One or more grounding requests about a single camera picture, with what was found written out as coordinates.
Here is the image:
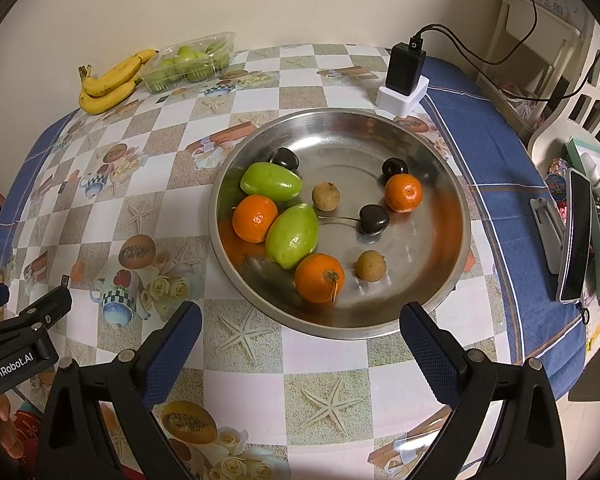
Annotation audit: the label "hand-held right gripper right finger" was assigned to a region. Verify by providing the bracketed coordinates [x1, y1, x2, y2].
[399, 302, 567, 480]

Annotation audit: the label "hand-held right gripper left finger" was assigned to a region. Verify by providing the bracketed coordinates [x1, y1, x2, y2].
[35, 301, 203, 480]

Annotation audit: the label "round stainless steel bowl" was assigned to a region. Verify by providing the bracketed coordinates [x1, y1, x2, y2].
[208, 108, 472, 341]

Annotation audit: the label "brown longan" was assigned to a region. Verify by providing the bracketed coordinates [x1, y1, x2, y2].
[311, 182, 341, 212]
[356, 250, 387, 282]

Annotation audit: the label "large orange mandarin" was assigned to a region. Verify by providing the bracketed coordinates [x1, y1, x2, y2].
[231, 195, 280, 244]
[294, 253, 346, 304]

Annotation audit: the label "dark cherry with stem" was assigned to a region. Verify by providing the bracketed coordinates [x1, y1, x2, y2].
[317, 204, 391, 235]

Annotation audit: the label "small orange mandarin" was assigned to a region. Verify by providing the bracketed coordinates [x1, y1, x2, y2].
[383, 173, 424, 214]

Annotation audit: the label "person's left hand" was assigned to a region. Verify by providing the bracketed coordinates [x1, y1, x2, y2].
[0, 392, 24, 455]

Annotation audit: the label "grey phone stand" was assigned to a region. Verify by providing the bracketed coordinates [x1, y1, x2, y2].
[529, 196, 567, 275]

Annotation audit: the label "black smartphone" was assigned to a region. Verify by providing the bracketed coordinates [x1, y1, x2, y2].
[557, 167, 593, 305]

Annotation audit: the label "yellow banana bunch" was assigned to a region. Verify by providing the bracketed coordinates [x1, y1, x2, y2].
[77, 49, 160, 116]

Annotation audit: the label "colourful small cans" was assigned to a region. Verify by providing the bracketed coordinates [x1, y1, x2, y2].
[545, 157, 573, 201]

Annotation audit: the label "checkered printed tablecloth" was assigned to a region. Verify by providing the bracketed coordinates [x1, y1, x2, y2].
[0, 42, 588, 480]

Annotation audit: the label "white bottle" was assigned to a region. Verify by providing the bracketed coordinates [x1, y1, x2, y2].
[580, 152, 600, 191]

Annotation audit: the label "white square box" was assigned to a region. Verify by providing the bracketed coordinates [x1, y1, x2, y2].
[376, 75, 429, 118]

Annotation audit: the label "clear plastic bag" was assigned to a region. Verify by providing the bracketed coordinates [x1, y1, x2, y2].
[477, 72, 546, 128]

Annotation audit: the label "pile of green jujubes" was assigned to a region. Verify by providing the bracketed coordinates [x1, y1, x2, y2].
[147, 45, 228, 86]

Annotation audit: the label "black charger block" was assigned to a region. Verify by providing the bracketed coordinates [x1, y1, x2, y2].
[384, 40, 427, 97]

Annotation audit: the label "clear plastic clamshell box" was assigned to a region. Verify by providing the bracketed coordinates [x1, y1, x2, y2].
[139, 31, 237, 95]

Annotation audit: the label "white wooden rack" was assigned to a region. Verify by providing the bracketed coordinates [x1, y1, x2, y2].
[485, 0, 583, 96]

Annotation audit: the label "black cable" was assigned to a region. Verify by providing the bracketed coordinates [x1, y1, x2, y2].
[415, 0, 538, 66]
[417, 30, 600, 102]

